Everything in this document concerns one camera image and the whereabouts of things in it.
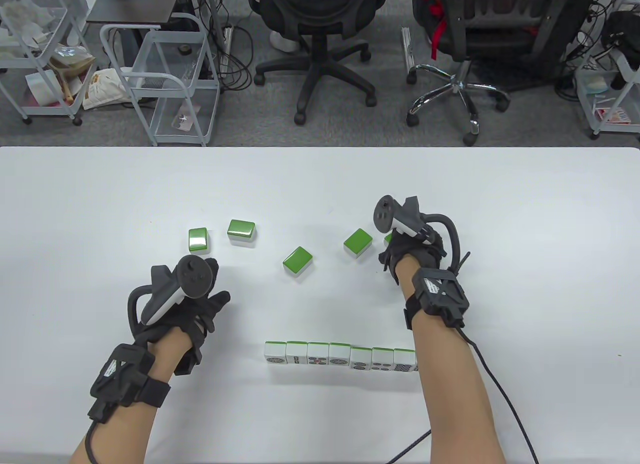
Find person's right hand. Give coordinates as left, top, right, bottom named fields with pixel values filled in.
left=377, top=229, right=447, bottom=286

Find person's left hand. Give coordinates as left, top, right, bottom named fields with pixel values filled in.
left=132, top=257, right=232, bottom=377

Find black white handheld controller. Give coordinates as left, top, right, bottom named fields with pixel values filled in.
left=372, top=194, right=460, bottom=277
left=127, top=254, right=215, bottom=337

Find row of mahjong tiles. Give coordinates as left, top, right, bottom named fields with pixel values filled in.
left=263, top=340, right=419, bottom=375

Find person's left forearm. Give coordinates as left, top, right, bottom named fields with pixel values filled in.
left=69, top=328, right=195, bottom=464

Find person's right forearm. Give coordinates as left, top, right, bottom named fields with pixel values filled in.
left=395, top=254, right=508, bottom=464

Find black mesh office chair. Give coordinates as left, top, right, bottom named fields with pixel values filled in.
left=246, top=0, right=388, bottom=126

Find red ribbon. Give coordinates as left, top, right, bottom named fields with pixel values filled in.
left=422, top=0, right=449, bottom=61

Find black chrome-base office chair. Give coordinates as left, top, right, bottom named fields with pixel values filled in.
left=406, top=0, right=601, bottom=147

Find red white box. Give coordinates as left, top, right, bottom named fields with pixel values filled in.
left=594, top=107, right=632, bottom=125

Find printed paper bag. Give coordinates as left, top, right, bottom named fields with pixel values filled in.
left=81, top=68, right=133, bottom=111

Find white paper roll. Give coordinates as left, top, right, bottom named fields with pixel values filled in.
left=25, top=70, right=63, bottom=107

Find clear plastic bag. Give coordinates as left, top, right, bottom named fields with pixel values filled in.
left=47, top=44, right=97, bottom=80

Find dark desk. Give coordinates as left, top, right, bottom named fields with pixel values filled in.
left=86, top=0, right=187, bottom=65

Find crumpled white plastic bag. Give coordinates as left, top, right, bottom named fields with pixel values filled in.
left=0, top=0, right=53, bottom=50

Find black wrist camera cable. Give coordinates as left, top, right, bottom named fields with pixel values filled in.
left=84, top=420, right=103, bottom=464
left=386, top=324, right=541, bottom=464

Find white wire cart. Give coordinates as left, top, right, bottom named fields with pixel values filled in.
left=0, top=0, right=98, bottom=127
left=100, top=13, right=221, bottom=147
left=574, top=49, right=640, bottom=141

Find black floor cables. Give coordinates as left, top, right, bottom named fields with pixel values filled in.
left=190, top=0, right=256, bottom=92
left=552, top=0, right=621, bottom=102

